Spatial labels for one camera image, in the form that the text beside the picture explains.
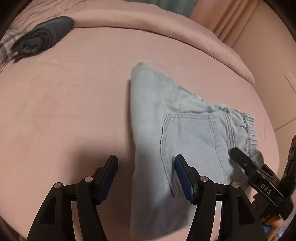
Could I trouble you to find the light blue denim pants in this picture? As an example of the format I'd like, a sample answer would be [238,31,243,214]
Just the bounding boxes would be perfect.
[130,63,263,240]

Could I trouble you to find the person's hand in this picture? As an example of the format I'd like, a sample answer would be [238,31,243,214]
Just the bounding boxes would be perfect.
[252,193,284,241]

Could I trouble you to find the white power strip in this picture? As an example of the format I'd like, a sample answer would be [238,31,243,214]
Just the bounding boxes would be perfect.
[285,72,296,92]

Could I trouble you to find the pink bed sheet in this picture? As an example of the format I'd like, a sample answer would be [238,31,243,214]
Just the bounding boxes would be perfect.
[1,24,280,240]

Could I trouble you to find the pink curtain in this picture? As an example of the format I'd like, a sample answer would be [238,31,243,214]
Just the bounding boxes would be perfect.
[190,0,259,47]

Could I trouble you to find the blue curtain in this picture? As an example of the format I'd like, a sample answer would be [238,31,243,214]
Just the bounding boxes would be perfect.
[130,0,198,18]

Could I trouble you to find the grey plaid pillow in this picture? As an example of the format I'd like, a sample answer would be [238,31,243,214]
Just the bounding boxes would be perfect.
[0,28,24,71]

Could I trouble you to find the folded dark grey garment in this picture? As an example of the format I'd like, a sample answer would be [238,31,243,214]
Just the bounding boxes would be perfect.
[11,16,75,62]

